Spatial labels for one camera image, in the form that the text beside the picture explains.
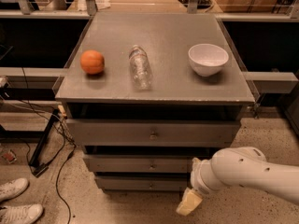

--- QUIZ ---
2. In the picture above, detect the coiled black cable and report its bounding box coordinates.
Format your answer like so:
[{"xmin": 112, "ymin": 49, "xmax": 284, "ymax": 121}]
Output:
[{"xmin": 172, "ymin": 0, "xmax": 215, "ymax": 10}]

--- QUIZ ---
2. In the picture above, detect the white bowl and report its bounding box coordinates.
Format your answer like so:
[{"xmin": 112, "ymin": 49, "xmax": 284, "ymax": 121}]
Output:
[{"xmin": 188, "ymin": 44, "xmax": 229, "ymax": 77}]

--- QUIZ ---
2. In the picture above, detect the clear plastic water bottle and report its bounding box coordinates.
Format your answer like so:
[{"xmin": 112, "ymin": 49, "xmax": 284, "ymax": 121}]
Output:
[{"xmin": 129, "ymin": 45, "xmax": 152, "ymax": 91}]

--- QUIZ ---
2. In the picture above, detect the grey drawer cabinet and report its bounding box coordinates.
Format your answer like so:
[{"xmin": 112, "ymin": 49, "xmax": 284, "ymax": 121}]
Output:
[{"xmin": 56, "ymin": 12, "xmax": 254, "ymax": 181}]

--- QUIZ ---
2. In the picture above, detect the white sneaker lower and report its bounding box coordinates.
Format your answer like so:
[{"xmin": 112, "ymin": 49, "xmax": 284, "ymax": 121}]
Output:
[{"xmin": 0, "ymin": 204, "xmax": 44, "ymax": 224}]

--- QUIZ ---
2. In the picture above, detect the black floor cable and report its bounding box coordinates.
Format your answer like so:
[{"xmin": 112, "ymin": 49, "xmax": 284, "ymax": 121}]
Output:
[{"xmin": 18, "ymin": 67, "xmax": 78, "ymax": 224}]

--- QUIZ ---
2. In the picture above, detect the grey top drawer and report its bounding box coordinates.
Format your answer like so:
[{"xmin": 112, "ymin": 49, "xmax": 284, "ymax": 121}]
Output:
[{"xmin": 67, "ymin": 119, "xmax": 240, "ymax": 147}]

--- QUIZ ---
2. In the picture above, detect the white sneaker upper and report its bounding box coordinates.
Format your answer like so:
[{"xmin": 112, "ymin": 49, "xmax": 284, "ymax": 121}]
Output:
[{"xmin": 0, "ymin": 178, "xmax": 29, "ymax": 203}]

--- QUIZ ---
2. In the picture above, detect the grey drawer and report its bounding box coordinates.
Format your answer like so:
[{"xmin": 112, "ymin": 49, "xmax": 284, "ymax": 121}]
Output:
[
  {"xmin": 67, "ymin": 119, "xmax": 240, "ymax": 147},
  {"xmin": 81, "ymin": 153, "xmax": 223, "ymax": 174},
  {"xmin": 94, "ymin": 176, "xmax": 188, "ymax": 192}
]

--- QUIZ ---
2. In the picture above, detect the white sneaker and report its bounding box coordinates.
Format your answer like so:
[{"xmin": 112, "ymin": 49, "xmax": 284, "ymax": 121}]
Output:
[
  {"xmin": 0, "ymin": 178, "xmax": 29, "ymax": 203},
  {"xmin": 0, "ymin": 204, "xmax": 44, "ymax": 224}
]

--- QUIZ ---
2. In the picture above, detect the grey bottom drawer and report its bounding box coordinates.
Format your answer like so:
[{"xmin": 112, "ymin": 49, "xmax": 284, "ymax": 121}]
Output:
[{"xmin": 94, "ymin": 176, "xmax": 188, "ymax": 192}]

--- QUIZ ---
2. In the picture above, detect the black metal stand leg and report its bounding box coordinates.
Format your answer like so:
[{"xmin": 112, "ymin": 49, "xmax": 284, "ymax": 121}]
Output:
[{"xmin": 29, "ymin": 109, "xmax": 59, "ymax": 177}]

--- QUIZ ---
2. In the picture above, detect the orange ball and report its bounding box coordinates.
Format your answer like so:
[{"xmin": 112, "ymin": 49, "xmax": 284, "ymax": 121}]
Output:
[{"xmin": 80, "ymin": 49, "xmax": 105, "ymax": 75}]

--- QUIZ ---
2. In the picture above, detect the small red floor object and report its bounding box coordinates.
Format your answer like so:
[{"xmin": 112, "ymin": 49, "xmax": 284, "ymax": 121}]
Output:
[{"xmin": 1, "ymin": 150, "xmax": 17, "ymax": 164}]

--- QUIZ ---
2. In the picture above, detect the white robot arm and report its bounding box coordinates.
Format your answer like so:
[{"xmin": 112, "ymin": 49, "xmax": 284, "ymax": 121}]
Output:
[{"xmin": 177, "ymin": 147, "xmax": 299, "ymax": 216}]

